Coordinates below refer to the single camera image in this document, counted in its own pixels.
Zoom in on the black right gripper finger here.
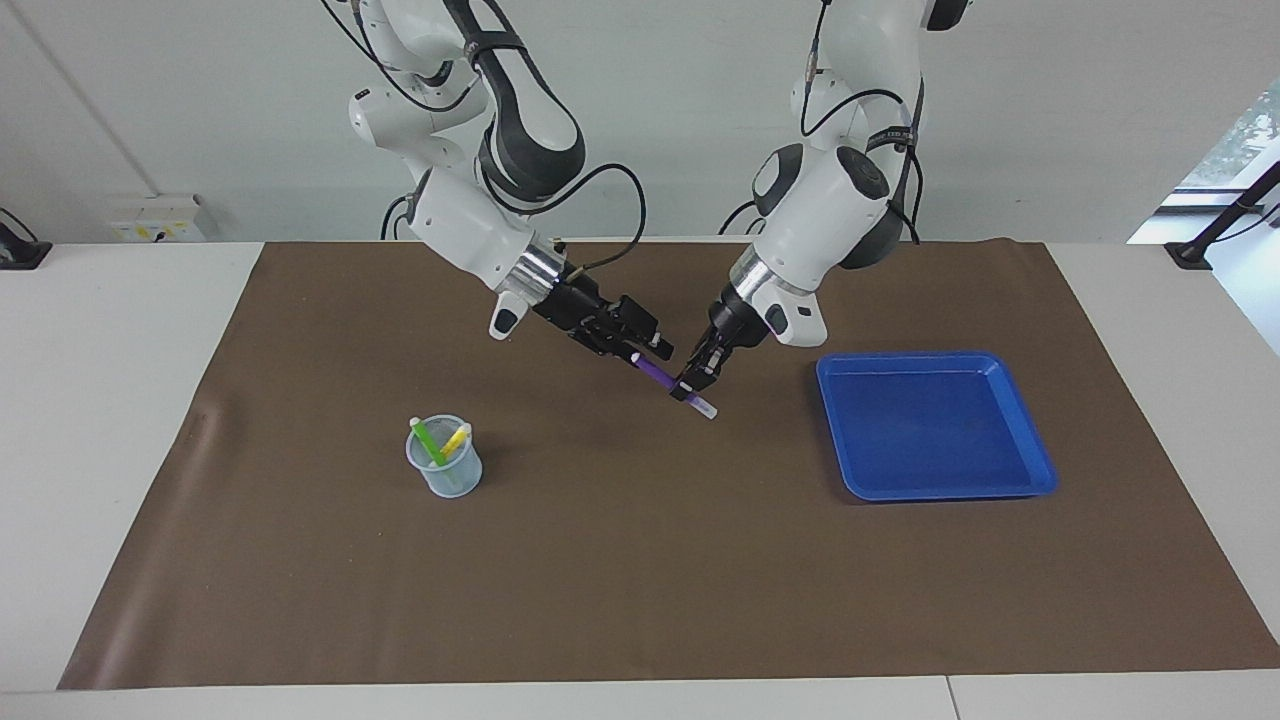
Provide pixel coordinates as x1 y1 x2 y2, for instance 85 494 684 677
614 296 675 362
574 329 642 359

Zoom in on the purple pen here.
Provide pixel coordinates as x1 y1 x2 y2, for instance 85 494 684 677
630 352 719 421

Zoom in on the green pen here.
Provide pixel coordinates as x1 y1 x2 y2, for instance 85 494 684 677
410 417 451 471

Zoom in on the brown paper table mat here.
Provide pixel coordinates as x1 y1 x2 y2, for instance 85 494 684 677
57 238 1280 691

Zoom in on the clear plastic cup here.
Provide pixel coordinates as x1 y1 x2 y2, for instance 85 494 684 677
405 414 484 499

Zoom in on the blue plastic tray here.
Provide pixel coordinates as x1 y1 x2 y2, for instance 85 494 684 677
816 350 1060 502

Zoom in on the black angled stand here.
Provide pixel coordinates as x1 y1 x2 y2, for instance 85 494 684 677
1165 160 1280 271

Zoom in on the black table clamp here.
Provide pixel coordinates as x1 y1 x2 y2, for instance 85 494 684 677
0 207 53 271

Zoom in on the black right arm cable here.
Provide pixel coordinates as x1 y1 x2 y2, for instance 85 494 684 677
320 0 647 276

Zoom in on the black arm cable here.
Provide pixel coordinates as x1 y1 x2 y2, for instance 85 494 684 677
320 0 647 276
800 0 926 246

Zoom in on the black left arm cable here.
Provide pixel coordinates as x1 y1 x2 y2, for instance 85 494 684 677
800 0 926 246

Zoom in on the white wall socket box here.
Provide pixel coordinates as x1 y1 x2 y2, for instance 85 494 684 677
108 193 206 244

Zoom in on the window with white frame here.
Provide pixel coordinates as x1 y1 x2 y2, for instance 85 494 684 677
1160 80 1280 216

